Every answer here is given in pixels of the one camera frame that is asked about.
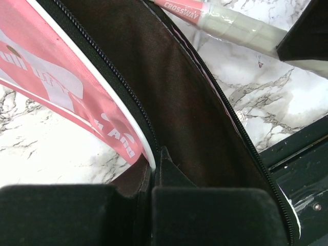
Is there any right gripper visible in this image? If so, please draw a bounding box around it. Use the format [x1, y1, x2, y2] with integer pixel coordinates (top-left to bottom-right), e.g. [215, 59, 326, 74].
[276, 0, 328, 62]

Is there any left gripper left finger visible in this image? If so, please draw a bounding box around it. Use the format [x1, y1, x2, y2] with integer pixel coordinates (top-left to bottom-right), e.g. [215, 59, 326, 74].
[1, 161, 151, 245]

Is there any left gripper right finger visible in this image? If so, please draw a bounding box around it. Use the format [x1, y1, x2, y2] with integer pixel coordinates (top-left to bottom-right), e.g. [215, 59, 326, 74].
[151, 147, 288, 245]

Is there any pink badminton racket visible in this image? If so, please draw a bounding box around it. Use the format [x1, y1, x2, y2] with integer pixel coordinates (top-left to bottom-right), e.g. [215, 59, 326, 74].
[151, 0, 328, 75]

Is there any pink racket bag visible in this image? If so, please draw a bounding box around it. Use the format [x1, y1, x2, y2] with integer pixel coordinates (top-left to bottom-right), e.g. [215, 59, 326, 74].
[1, 1, 299, 245]

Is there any white racket handle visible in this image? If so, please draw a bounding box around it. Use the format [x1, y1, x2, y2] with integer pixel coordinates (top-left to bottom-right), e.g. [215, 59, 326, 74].
[201, 4, 328, 75]

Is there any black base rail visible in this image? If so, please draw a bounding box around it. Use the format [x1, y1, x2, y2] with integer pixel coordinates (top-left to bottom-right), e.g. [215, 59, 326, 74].
[260, 116, 327, 245]

